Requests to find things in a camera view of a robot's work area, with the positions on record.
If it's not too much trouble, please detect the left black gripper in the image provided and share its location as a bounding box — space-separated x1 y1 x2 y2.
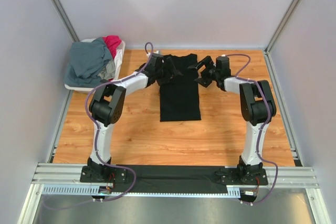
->
154 58 181 86

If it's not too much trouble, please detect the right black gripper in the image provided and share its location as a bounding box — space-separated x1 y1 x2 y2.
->
188 56 219 88

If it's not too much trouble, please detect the black t-shirt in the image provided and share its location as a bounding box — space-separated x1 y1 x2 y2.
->
160 54 201 122

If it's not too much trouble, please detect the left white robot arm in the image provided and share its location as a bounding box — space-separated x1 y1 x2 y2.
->
80 54 181 183

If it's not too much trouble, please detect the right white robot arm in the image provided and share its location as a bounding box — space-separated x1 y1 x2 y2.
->
190 55 277 185

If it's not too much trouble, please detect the white t-shirt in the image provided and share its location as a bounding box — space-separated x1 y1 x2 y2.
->
111 48 124 80

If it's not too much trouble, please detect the light grey t-shirt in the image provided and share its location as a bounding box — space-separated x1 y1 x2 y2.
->
98 60 116 83

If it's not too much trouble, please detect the pink red t-shirt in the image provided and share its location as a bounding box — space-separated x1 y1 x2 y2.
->
102 35 122 59

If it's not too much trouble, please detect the teal grey t-shirt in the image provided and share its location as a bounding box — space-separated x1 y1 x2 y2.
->
64 37 112 88

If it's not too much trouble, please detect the white laundry basket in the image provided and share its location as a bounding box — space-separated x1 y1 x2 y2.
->
64 40 125 93

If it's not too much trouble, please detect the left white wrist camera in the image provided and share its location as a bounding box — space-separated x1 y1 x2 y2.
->
146 50 160 58

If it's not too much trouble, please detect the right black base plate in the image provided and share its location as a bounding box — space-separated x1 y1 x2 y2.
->
215 167 268 186

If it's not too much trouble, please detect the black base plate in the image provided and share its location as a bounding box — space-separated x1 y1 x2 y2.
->
80 164 134 184
215 167 268 186

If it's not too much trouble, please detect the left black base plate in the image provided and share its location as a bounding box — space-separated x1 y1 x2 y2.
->
80 164 134 184

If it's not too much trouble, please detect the slotted grey cable duct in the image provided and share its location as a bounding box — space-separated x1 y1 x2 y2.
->
41 184 240 199

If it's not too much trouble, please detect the right corner aluminium post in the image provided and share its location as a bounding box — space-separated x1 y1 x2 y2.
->
265 0 319 51

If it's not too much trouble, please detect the corner aluminium post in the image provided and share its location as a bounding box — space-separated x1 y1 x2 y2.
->
51 0 79 41
265 0 319 51

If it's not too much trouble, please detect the aluminium frame rail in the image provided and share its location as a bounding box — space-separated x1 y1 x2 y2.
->
31 162 87 184

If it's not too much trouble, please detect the left corner aluminium post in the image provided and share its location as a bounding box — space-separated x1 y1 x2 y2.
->
51 0 79 41

